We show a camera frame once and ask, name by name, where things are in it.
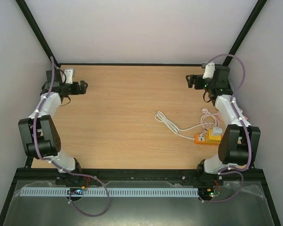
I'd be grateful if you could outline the white power strip cord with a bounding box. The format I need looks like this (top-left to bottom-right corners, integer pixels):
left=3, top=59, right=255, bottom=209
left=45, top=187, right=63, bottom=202
left=154, top=111, right=208, bottom=140

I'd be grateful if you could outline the white usb charger plug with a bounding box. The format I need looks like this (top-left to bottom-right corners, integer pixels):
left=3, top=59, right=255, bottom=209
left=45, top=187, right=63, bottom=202
left=212, top=127, right=223, bottom=136

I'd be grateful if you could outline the yellow cube socket adapter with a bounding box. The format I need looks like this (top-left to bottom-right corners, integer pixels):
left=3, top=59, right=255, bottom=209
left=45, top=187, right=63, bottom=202
left=208, top=127, right=223, bottom=141

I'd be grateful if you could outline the orange power strip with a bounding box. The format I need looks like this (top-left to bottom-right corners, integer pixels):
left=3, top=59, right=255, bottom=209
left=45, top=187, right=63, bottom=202
left=194, top=134, right=222, bottom=145

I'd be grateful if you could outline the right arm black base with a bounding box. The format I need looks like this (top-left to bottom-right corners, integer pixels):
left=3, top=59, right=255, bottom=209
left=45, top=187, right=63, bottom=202
left=196, top=173, right=223, bottom=202

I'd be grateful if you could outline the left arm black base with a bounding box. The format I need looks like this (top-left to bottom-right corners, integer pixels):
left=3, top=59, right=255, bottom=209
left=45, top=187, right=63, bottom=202
left=54, top=169, right=100, bottom=202

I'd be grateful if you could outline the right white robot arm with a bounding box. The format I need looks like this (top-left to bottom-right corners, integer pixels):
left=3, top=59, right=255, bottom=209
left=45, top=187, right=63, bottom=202
left=185, top=63, right=261, bottom=185

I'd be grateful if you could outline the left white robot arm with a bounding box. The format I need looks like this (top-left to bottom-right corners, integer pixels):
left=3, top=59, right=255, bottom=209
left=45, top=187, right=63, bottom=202
left=18, top=68, right=88, bottom=173

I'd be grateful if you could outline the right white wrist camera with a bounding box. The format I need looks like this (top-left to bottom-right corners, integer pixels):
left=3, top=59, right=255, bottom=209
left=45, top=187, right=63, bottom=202
left=202, top=61, right=215, bottom=79

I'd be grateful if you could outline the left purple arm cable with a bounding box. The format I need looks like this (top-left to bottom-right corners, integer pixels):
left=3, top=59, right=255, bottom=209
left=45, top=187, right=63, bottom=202
left=32, top=56, right=110, bottom=217

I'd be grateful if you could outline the black aluminium frame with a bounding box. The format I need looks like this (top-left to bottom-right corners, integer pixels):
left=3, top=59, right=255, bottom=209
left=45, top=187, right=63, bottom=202
left=0, top=0, right=281, bottom=226

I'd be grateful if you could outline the grey slotted cable duct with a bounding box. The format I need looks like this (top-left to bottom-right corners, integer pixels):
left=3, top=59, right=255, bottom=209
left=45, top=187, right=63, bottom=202
left=19, top=187, right=199, bottom=198

